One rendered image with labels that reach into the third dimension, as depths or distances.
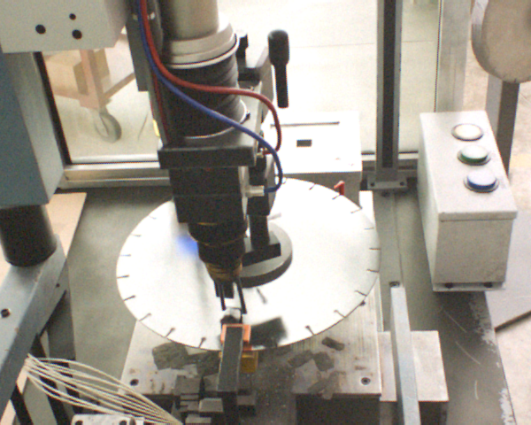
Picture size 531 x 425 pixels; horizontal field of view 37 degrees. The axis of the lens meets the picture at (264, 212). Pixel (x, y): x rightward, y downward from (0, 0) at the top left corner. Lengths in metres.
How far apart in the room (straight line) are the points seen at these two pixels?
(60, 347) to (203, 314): 0.17
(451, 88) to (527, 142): 1.65
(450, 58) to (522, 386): 1.03
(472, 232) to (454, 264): 0.06
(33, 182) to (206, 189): 0.15
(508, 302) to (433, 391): 1.32
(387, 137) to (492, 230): 0.30
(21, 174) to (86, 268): 0.70
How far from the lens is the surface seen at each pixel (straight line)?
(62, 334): 0.98
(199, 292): 0.94
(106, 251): 1.36
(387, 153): 1.39
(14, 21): 0.58
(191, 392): 0.88
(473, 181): 1.17
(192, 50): 0.62
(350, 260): 0.96
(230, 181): 0.68
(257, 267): 0.94
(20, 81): 0.61
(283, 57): 0.74
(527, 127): 3.09
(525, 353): 2.19
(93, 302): 1.27
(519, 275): 2.38
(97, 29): 0.56
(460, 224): 1.14
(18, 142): 0.63
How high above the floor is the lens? 1.58
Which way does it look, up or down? 37 degrees down
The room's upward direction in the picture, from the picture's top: 6 degrees counter-clockwise
